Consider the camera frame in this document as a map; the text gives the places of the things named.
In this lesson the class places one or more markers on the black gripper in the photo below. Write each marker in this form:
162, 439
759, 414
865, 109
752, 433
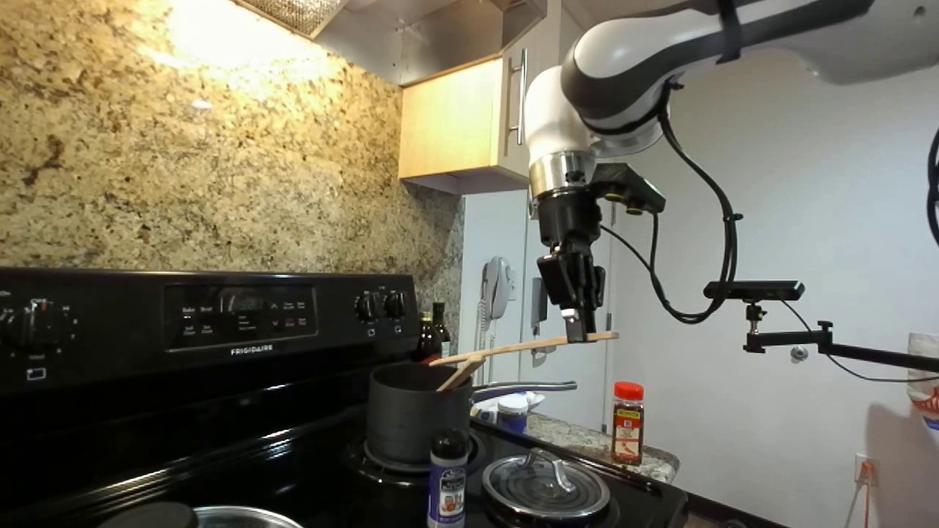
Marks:
567, 225

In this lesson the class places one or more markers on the long wooden spoon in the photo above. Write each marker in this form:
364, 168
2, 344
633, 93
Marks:
529, 347

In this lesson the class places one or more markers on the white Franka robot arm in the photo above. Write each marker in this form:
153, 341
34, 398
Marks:
625, 61

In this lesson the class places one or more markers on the short wooden spoon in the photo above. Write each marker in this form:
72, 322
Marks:
460, 376

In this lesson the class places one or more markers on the glass pot lid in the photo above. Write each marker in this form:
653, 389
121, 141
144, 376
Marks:
543, 489

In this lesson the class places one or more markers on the black electric stove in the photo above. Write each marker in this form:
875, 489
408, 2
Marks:
244, 440

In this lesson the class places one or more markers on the red-lid chili flake jar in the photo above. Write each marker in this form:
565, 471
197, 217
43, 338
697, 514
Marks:
630, 426

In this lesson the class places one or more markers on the blue jar white lid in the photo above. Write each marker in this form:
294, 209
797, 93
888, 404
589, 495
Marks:
514, 414

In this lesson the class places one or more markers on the white plastic bag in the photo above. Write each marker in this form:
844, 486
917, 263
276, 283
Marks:
486, 410

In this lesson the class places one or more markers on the dark glass bottle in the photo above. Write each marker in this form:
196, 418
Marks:
433, 338

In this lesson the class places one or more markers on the black-capped spice shaker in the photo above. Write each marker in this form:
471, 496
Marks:
446, 489

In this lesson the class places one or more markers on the steel range hood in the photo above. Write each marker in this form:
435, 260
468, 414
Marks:
413, 40

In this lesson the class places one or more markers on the black pan with lid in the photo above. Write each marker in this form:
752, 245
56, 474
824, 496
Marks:
216, 517

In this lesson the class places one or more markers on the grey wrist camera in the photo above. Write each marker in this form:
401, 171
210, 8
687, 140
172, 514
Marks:
630, 190

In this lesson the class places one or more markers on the black stereo camera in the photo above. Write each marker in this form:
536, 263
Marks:
752, 292

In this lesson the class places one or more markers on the wooden wall cabinet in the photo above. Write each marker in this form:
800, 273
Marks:
460, 121

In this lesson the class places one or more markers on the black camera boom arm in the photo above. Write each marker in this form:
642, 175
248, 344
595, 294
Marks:
853, 349

